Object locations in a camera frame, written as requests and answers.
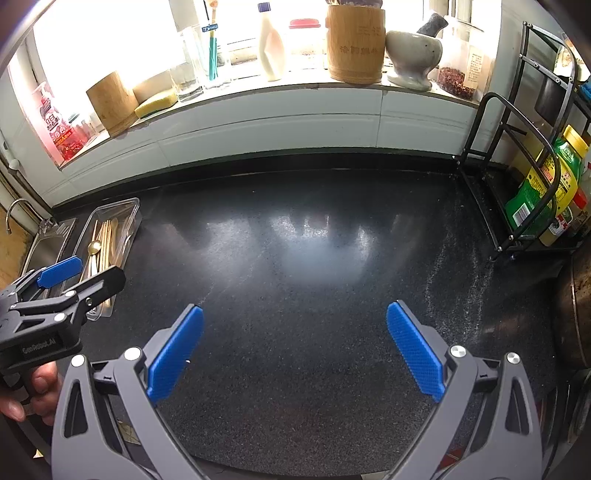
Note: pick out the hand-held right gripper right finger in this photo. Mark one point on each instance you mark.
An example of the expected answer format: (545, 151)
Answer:
(415, 350)

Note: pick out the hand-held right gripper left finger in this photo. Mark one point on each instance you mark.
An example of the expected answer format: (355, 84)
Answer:
(178, 350)

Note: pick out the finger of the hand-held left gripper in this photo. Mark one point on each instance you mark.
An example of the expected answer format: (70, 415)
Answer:
(104, 281)
(60, 270)

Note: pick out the gold metal spoon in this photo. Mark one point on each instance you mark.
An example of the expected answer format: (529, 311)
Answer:
(94, 248)

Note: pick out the amber horn spoon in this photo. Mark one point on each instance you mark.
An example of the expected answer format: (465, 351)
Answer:
(116, 228)

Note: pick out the clear plastic tray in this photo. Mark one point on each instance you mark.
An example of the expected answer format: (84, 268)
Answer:
(129, 221)

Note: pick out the person's left hand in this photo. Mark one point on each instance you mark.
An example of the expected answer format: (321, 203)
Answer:
(44, 383)

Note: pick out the steel sink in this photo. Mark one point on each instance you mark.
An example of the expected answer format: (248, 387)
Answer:
(44, 249)

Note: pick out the wooden cutting board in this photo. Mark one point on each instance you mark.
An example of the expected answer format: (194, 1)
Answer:
(11, 249)

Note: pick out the steel faucet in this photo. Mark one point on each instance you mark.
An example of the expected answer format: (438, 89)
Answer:
(18, 203)

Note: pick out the red printed pouch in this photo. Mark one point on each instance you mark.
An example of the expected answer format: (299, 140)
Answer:
(60, 134)

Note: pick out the small glass jar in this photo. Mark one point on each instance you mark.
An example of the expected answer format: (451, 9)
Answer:
(83, 129)

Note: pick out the dark metal pan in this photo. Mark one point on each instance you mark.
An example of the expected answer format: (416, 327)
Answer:
(577, 314)

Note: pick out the small bamboo cup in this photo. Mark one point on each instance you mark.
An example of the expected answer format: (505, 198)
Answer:
(113, 106)

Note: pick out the yellow sponge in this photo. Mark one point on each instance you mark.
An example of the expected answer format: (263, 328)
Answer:
(154, 106)

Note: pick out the green label oil bottle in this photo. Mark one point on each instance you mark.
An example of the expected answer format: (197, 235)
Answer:
(531, 198)

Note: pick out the clear glass vase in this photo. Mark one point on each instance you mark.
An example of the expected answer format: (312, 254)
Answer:
(187, 69)

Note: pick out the clear bottle with teal brush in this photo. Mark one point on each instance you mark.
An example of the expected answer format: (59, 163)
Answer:
(214, 50)

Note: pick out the clear jar of dried chili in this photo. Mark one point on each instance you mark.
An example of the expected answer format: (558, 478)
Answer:
(461, 78)

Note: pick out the white bottle purple cap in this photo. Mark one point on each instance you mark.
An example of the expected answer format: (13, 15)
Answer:
(271, 46)

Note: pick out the grey stone mortar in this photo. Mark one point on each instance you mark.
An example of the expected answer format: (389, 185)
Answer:
(411, 55)

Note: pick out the large bamboo container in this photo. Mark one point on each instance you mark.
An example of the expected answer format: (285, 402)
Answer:
(355, 46)

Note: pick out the red lid jar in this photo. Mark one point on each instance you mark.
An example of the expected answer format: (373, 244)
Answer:
(304, 27)

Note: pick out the dark stone pestle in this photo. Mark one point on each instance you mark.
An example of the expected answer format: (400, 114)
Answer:
(431, 25)

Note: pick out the dark maroon wrapper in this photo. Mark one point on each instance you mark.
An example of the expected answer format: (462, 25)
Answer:
(353, 3)

